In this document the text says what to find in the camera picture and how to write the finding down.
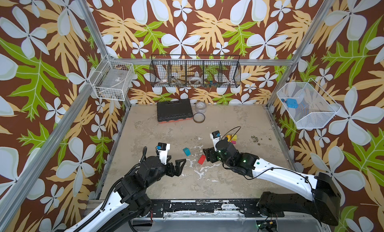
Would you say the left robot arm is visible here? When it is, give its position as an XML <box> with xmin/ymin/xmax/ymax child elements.
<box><xmin>66</xmin><ymin>143</ymin><xmax>187</xmax><ymax>232</ymax></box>

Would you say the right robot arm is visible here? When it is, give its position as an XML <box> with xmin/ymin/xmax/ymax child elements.
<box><xmin>203</xmin><ymin>140</ymin><xmax>341</xmax><ymax>226</ymax></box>

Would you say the red block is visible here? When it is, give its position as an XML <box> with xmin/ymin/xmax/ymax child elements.
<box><xmin>198</xmin><ymin>155</ymin><xmax>206</xmax><ymax>165</ymax></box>

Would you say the teal triangular block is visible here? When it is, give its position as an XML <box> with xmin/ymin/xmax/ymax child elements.
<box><xmin>183</xmin><ymin>148</ymin><xmax>191</xmax><ymax>157</ymax></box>

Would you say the brown tape roll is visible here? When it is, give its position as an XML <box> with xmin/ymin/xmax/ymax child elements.
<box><xmin>193</xmin><ymin>112</ymin><xmax>206</xmax><ymax>124</ymax></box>

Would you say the clear tape roll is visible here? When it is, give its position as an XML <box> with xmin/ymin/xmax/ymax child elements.
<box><xmin>195</xmin><ymin>101</ymin><xmax>208</xmax><ymax>114</ymax></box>

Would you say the black red tool case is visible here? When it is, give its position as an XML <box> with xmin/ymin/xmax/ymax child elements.
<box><xmin>157</xmin><ymin>98</ymin><xmax>194</xmax><ymax>123</ymax></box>

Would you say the white tape roll in basket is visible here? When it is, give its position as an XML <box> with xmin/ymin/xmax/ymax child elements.
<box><xmin>189</xmin><ymin>76</ymin><xmax>203</xmax><ymax>84</ymax></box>

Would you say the blue object in basket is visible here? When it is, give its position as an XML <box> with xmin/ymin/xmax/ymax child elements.
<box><xmin>282</xmin><ymin>98</ymin><xmax>299</xmax><ymax>109</ymax></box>

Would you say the white mesh basket right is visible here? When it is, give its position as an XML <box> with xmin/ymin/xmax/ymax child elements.
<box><xmin>277</xmin><ymin>79</ymin><xmax>341</xmax><ymax>130</ymax></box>

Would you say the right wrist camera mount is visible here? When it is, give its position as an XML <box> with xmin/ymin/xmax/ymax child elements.
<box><xmin>210</xmin><ymin>131</ymin><xmax>221</xmax><ymax>152</ymax></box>

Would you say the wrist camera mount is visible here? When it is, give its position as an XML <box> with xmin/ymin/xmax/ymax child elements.
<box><xmin>156</xmin><ymin>143</ymin><xmax>171</xmax><ymax>165</ymax></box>
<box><xmin>210</xmin><ymin>131</ymin><xmax>221</xmax><ymax>152</ymax></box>

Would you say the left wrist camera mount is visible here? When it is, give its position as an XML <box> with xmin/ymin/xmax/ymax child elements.
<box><xmin>156</xmin><ymin>143</ymin><xmax>171</xmax><ymax>165</ymax></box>

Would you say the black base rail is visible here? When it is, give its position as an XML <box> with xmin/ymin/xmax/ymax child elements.
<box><xmin>144</xmin><ymin>199</ymin><xmax>267</xmax><ymax>218</ymax></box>

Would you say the black wire wall basket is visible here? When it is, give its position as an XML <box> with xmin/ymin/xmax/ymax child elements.
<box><xmin>149</xmin><ymin>54</ymin><xmax>242</xmax><ymax>88</ymax></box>

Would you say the white wire basket left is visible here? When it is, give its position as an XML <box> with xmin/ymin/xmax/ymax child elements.
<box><xmin>90</xmin><ymin>56</ymin><xmax>135</xmax><ymax>101</ymax></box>

